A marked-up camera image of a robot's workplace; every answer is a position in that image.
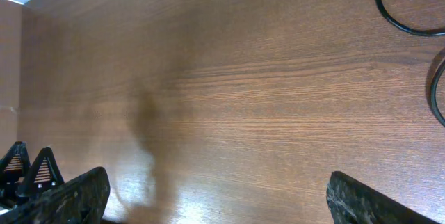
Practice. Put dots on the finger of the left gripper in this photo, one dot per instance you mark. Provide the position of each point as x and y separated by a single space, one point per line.
15 164
42 176

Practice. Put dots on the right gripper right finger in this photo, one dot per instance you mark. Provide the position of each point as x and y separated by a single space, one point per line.
351 201

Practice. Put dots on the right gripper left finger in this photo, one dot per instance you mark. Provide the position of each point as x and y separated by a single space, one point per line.
80 200

